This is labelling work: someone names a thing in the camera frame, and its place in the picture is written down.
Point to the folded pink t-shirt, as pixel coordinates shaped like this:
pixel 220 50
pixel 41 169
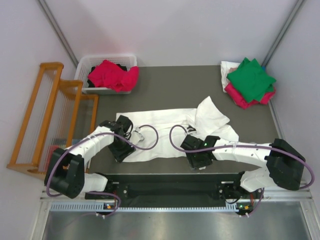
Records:
pixel 242 103

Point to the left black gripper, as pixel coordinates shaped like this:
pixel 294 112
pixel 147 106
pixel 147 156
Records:
pixel 122 152

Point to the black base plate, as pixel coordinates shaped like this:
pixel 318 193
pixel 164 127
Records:
pixel 178 190

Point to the white slotted cable duct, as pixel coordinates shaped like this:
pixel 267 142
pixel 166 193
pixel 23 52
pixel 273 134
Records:
pixel 105 207

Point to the folded white t-shirt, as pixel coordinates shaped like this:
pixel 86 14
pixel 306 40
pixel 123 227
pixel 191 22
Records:
pixel 225 67

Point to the wooden rack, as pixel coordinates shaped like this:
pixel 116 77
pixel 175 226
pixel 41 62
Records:
pixel 50 120

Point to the white plastic laundry basket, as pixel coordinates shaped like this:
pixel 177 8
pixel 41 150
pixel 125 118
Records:
pixel 87 62

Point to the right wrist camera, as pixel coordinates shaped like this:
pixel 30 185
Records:
pixel 191 130

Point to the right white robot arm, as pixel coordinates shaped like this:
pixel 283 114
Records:
pixel 278 163

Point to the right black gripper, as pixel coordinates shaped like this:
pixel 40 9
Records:
pixel 194 163

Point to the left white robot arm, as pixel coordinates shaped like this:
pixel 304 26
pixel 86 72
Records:
pixel 66 173

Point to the pink t-shirt in basket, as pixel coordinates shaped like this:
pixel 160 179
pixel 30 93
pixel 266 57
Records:
pixel 128 80

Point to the folded green t-shirt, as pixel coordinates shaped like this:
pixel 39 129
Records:
pixel 251 80

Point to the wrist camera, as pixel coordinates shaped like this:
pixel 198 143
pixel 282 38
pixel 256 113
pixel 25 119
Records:
pixel 136 136
pixel 191 130

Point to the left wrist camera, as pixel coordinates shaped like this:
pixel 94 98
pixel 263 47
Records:
pixel 136 136

